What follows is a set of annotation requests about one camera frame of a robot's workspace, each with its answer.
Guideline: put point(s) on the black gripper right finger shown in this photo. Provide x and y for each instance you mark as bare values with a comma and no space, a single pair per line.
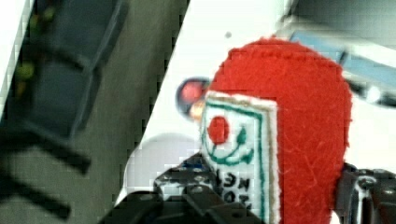
365,196

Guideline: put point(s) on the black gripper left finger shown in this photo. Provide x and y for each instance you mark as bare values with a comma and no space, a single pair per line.
183,195

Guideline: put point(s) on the red plush ketchup bottle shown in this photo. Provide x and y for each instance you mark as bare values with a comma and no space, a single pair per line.
274,131

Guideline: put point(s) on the grey oval plate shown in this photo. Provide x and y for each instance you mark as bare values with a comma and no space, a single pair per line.
155,156

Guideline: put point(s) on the orange fruit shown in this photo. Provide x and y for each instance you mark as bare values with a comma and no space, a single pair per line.
196,110

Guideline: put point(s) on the blue bowl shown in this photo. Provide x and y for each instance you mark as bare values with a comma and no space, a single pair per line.
183,108

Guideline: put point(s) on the red apple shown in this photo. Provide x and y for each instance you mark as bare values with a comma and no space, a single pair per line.
192,91

